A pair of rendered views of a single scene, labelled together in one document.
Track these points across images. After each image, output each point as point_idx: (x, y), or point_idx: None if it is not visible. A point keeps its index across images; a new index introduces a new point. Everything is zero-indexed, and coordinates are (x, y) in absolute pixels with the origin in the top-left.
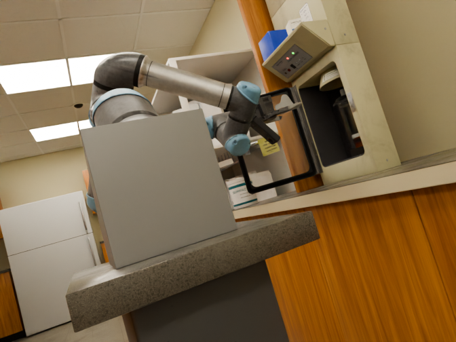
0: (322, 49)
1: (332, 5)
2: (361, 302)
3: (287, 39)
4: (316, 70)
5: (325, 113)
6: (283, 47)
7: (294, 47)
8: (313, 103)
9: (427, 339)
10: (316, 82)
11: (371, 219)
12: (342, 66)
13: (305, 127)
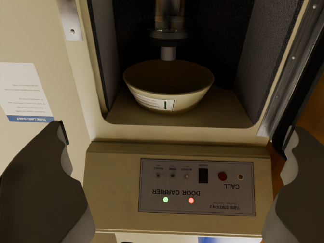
0: (106, 155)
1: None
2: None
3: (141, 231)
4: (166, 129)
5: (256, 30)
6: (168, 227)
7: (147, 205)
8: (256, 71)
9: None
10: (226, 103)
11: None
12: (82, 102)
13: (323, 18)
